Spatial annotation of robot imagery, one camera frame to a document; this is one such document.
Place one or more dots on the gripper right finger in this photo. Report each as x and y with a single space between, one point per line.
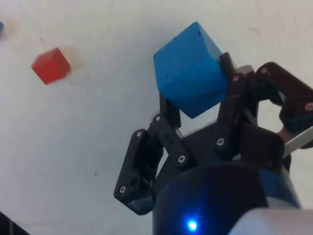
230 117

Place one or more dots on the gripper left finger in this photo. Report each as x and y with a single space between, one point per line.
137 166

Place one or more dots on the large blue cube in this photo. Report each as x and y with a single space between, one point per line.
190 73

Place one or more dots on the small red cube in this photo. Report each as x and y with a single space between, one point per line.
50 66

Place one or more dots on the small blue cube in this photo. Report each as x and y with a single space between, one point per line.
1 27

